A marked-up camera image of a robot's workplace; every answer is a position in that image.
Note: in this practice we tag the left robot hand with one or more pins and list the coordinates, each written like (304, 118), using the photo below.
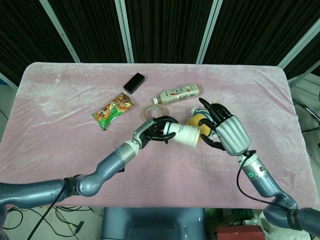
(145, 131)

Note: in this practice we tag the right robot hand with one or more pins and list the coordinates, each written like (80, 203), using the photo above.
(231, 132)

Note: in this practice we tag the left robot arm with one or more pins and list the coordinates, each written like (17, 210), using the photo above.
(107, 165)

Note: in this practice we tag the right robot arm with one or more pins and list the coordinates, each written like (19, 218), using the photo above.
(262, 180)

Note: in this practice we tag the brown tape roll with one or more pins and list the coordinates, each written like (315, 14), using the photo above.
(147, 110)

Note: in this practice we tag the green orange snack bag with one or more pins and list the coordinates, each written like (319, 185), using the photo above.
(112, 110)

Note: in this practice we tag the yellow plush toy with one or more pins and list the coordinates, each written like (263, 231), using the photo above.
(193, 122)

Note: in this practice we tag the beige tea bottle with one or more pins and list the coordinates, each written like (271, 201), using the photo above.
(177, 94)

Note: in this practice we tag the black rectangular box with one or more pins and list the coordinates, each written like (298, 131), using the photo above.
(134, 83)

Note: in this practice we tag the pink tablecloth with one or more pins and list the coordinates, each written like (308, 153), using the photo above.
(75, 140)

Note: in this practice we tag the blue robot torso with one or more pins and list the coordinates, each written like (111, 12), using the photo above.
(152, 222)

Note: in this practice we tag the red box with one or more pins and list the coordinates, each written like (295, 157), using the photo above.
(237, 232)

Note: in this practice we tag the black folding screen panel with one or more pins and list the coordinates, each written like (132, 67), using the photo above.
(307, 60)
(262, 25)
(92, 30)
(165, 30)
(25, 37)

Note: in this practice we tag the black plug connector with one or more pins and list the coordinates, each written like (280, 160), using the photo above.
(79, 225)

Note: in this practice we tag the chrome chair frame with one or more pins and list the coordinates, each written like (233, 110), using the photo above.
(305, 108)

